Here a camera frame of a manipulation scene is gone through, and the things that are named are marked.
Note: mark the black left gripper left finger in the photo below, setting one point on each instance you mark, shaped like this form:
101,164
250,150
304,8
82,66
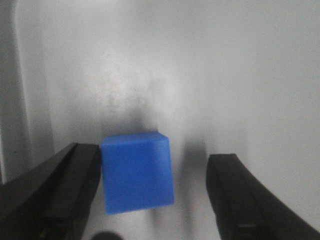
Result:
53,200

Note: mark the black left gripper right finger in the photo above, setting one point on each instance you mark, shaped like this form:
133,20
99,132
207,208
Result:
245,209

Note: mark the blue foam cube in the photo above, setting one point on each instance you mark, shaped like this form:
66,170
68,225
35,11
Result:
137,172

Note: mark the grey metal tray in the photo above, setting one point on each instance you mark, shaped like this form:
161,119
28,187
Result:
214,76

